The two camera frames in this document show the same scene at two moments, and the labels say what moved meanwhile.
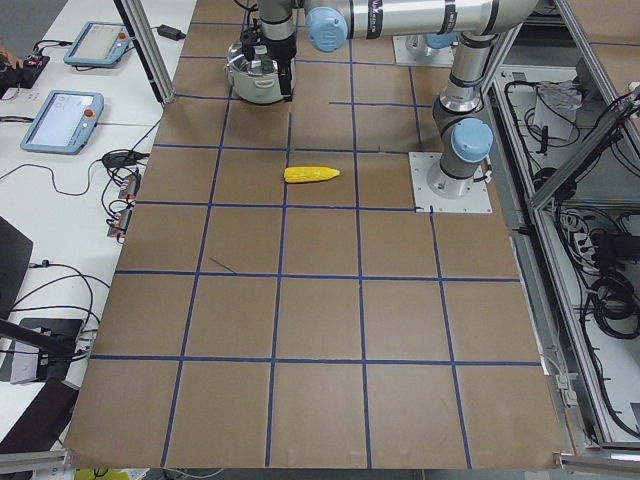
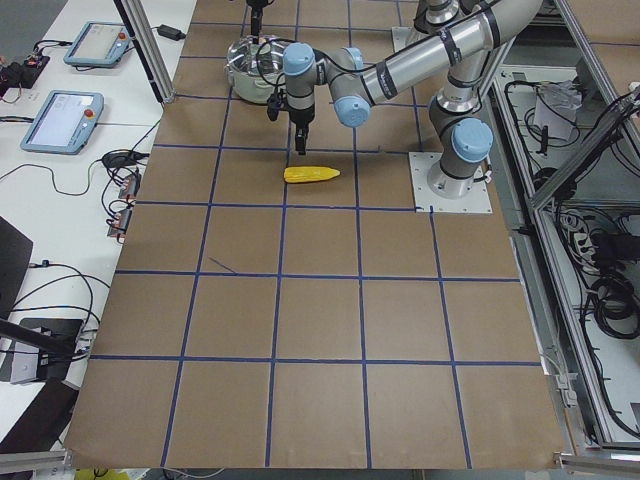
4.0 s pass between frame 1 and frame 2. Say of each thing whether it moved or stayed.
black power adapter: stayed
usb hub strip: stayed
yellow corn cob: stayed
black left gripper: moved
